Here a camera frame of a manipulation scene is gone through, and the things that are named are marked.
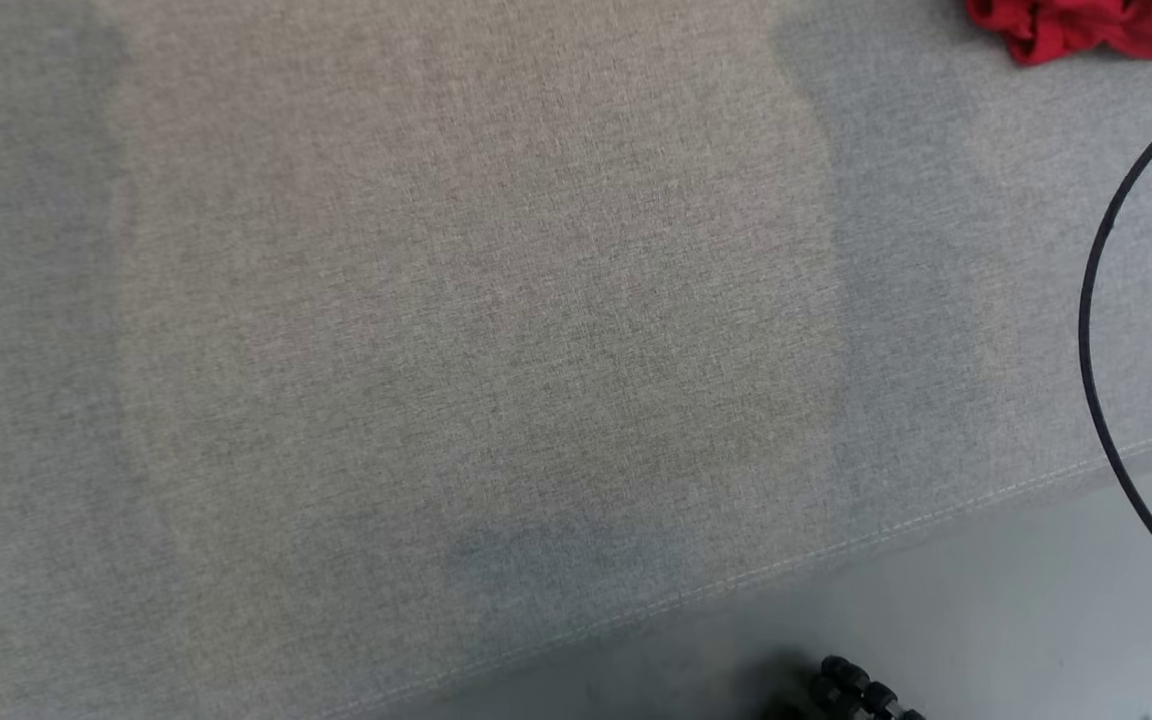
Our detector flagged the red shorts with white hem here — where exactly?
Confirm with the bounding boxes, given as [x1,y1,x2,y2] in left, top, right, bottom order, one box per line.
[966,0,1152,67]

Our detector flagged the grey fabric sofa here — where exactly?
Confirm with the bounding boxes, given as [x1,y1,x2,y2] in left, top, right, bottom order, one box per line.
[0,0,1152,720]

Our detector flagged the black corrugated cable conduit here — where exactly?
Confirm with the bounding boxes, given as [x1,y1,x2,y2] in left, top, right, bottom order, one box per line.
[811,655,927,720]

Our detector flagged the black right camera cable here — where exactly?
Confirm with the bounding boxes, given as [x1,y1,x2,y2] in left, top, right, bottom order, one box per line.
[1079,85,1152,613]

